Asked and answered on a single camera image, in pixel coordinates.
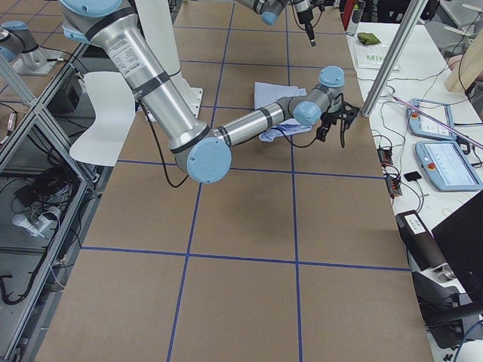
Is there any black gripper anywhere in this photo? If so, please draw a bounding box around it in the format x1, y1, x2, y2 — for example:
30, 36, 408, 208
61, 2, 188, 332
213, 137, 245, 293
296, 9, 316, 47
315, 98, 344, 142

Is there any light blue striped shirt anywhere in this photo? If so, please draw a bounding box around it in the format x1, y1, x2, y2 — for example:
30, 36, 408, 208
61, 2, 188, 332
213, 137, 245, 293
254, 81, 312, 143

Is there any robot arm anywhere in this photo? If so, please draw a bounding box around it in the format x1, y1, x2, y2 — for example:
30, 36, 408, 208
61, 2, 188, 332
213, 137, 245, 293
235, 0, 324, 47
62, 1, 345, 183

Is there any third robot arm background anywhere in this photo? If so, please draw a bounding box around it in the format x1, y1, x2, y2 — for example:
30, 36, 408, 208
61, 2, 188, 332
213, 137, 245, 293
1, 20, 64, 75

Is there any green cloth pouch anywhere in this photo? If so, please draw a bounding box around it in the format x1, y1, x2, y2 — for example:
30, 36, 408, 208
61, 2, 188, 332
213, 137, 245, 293
357, 32, 381, 46

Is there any orange circuit board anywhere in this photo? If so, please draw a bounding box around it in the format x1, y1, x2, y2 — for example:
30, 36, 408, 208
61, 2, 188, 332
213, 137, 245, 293
377, 148, 394, 167

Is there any clear plastic MINI bag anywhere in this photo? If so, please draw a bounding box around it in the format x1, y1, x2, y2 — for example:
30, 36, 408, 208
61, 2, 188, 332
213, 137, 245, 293
353, 41, 390, 69

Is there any reacher grabber stick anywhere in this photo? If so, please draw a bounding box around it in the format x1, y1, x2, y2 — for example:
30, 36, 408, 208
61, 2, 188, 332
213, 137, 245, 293
392, 95, 483, 149

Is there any upper teach pendant tablet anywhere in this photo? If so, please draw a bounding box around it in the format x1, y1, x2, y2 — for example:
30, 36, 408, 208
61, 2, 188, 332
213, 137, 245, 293
406, 98, 457, 141

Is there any teach pendant tablet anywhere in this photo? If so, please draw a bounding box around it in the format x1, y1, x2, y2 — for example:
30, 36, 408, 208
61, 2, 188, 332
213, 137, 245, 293
406, 98, 457, 141
414, 140, 482, 192

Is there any small black phone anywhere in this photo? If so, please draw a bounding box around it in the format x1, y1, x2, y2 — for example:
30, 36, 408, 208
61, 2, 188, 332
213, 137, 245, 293
404, 171, 423, 182

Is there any lower teach pendant tablet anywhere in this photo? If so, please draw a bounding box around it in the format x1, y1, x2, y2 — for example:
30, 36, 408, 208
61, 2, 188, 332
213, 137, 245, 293
414, 140, 482, 192

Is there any seated person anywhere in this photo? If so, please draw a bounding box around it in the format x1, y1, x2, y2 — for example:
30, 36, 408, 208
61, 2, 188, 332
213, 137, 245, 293
448, 54, 470, 72

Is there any black laptop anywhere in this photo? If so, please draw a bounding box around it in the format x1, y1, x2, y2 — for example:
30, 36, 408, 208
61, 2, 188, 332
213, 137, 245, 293
432, 192, 483, 300

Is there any white plastic chair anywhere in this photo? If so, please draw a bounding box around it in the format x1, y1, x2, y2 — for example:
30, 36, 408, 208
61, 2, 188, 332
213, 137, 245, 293
69, 72, 136, 167

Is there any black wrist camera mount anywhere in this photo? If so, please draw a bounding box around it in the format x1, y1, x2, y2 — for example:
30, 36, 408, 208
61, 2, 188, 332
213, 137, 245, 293
336, 100, 360, 130

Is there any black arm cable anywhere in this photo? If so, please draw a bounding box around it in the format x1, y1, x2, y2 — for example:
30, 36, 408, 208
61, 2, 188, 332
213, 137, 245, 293
141, 97, 348, 189

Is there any aluminium frame post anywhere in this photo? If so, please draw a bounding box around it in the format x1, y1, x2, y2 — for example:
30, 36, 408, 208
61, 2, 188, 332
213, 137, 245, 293
361, 0, 428, 118

